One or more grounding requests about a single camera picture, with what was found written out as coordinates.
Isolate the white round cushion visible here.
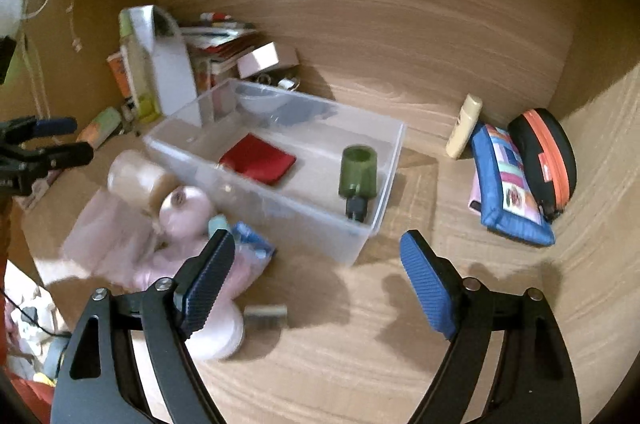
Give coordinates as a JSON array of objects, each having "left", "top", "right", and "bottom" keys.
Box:
[{"left": 186, "top": 300, "right": 245, "bottom": 361}]

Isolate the green orange wipes pack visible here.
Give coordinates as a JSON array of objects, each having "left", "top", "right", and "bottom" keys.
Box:
[{"left": 76, "top": 107, "right": 122, "bottom": 150}]

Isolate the orange packet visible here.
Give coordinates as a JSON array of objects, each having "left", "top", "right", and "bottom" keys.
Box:
[{"left": 106, "top": 52, "right": 131, "bottom": 100}]

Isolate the yellow green spray bottle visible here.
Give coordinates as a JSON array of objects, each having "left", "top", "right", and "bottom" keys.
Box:
[{"left": 118, "top": 9, "right": 160, "bottom": 124}]

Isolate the small grey green box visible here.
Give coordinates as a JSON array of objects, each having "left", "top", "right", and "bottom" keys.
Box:
[{"left": 243, "top": 305, "right": 288, "bottom": 331}]

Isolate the pink round case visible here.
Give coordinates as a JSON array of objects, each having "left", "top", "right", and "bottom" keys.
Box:
[{"left": 158, "top": 185, "right": 216, "bottom": 241}]

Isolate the blue patchwork pencil case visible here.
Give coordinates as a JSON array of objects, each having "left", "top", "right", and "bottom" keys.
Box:
[{"left": 469, "top": 124, "right": 555, "bottom": 246}]

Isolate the teal tube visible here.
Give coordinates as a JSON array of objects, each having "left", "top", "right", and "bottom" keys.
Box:
[{"left": 207, "top": 214, "right": 231, "bottom": 237}]

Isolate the blue card box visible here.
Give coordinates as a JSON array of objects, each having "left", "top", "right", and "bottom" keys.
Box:
[{"left": 231, "top": 221, "right": 277, "bottom": 261}]

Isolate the black orange zip case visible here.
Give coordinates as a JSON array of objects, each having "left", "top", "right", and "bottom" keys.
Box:
[{"left": 508, "top": 107, "right": 577, "bottom": 222}]

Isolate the stack of books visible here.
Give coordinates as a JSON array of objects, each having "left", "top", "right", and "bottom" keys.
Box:
[{"left": 179, "top": 13, "right": 262, "bottom": 94}]

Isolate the red cloth pouch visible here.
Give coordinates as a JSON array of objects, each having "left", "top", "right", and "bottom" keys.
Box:
[{"left": 219, "top": 133, "right": 296, "bottom": 185}]

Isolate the small white pink box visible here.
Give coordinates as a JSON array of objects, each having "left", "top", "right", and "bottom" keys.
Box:
[{"left": 236, "top": 42, "right": 299, "bottom": 79}]

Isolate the green bottle black cap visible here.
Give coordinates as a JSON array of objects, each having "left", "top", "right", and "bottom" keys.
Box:
[{"left": 338, "top": 144, "right": 378, "bottom": 222}]

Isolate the cream lotion bottle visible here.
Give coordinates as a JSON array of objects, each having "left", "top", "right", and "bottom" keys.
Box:
[{"left": 445, "top": 94, "right": 483, "bottom": 159}]

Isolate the clear plastic storage bin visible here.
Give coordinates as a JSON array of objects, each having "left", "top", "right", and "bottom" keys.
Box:
[{"left": 143, "top": 80, "right": 405, "bottom": 266}]

